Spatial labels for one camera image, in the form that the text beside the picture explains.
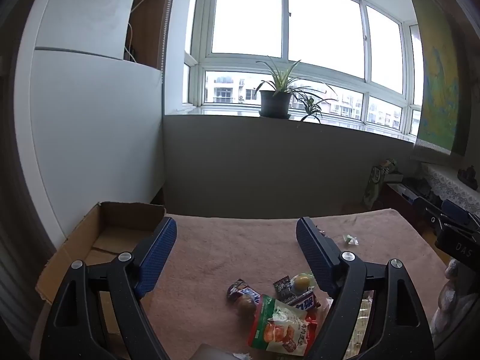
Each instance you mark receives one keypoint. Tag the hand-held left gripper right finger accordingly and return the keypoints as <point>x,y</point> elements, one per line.
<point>315,258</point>

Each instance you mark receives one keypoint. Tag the white cabinet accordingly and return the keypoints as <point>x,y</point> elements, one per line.
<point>93,120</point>

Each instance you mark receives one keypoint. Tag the dark figurine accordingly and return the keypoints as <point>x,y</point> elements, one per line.
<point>468,175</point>

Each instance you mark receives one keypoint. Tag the brown chocolate bar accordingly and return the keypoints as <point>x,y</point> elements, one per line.
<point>243,291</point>

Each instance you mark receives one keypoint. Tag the yellow jelly cup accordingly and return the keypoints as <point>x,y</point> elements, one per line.
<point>302,283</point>

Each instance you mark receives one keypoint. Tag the white lace cloth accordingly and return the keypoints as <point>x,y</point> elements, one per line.
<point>446,187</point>

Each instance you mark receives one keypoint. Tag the white framed window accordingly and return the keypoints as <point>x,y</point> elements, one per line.
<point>247,15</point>

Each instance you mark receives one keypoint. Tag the small green white candy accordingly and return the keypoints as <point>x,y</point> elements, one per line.
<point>350,239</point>

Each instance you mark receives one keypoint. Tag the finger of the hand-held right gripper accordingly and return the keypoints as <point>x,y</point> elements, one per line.
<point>427,212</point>
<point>455,210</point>

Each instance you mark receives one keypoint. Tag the green snack packet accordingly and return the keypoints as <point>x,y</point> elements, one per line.
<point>281,326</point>

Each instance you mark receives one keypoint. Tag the brown cardboard box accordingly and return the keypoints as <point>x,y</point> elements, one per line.
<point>120,217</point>

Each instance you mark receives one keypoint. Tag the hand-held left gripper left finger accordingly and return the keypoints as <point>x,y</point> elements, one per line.
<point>157,258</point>

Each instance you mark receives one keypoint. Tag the dark candy wrapper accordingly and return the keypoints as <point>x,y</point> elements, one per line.
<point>283,288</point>

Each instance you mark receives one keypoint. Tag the pink table cloth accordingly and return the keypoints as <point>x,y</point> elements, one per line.
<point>232,247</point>

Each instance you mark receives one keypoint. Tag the yellow green wall map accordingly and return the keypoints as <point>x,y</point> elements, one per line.
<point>438,82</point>

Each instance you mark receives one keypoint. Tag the person's right forearm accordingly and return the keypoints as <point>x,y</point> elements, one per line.
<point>457,300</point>

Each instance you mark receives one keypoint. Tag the green floral bag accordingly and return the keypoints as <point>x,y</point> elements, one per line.
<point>378,183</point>

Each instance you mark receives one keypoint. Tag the potted spider plant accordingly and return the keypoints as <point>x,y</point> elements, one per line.
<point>275,97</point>

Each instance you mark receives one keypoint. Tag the white ribbed panel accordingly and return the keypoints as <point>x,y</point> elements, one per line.
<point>18,288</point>

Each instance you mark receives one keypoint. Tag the grey plastic packet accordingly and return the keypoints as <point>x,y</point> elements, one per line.
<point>213,352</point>

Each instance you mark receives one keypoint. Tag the blue white candy bar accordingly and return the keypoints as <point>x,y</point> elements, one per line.
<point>305,302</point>

